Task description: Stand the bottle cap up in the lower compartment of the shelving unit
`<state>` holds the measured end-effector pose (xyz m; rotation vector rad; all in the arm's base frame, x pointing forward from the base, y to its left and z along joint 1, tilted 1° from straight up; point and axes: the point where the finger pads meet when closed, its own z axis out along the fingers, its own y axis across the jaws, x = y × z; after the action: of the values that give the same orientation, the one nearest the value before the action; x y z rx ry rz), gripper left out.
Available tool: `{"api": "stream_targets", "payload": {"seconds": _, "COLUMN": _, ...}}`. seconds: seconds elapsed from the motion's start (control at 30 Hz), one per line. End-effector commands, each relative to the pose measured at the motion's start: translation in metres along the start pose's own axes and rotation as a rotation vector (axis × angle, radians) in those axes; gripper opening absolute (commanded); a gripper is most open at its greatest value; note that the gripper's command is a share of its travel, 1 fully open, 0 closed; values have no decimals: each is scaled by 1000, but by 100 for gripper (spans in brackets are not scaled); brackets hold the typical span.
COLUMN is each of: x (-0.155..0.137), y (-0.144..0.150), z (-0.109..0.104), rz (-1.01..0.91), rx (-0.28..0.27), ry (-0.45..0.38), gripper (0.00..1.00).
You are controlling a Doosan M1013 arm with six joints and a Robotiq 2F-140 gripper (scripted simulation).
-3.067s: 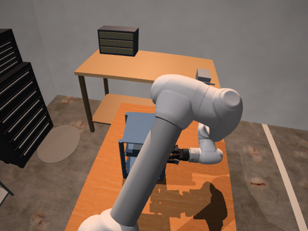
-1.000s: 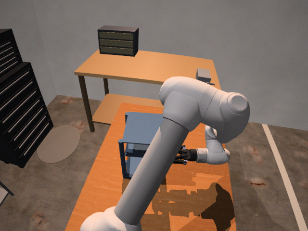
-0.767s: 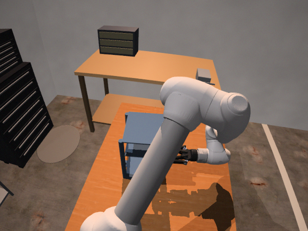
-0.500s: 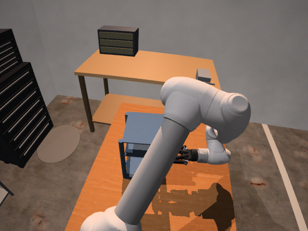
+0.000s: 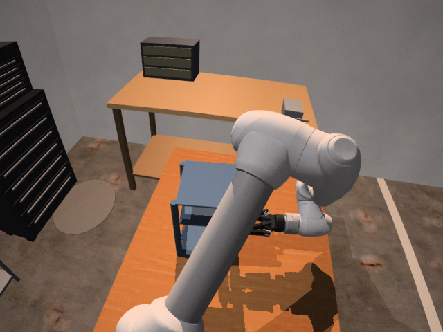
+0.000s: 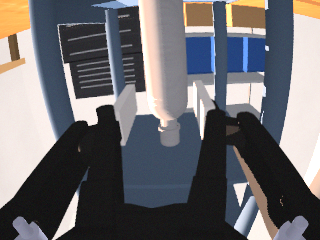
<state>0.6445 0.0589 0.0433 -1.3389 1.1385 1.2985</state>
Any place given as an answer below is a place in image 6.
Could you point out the white plastic bottle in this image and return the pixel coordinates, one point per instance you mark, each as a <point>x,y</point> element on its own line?
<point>165,63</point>

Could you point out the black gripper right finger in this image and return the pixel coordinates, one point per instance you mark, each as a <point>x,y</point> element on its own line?
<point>288,207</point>

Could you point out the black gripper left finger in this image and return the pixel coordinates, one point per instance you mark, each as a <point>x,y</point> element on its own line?
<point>38,208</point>

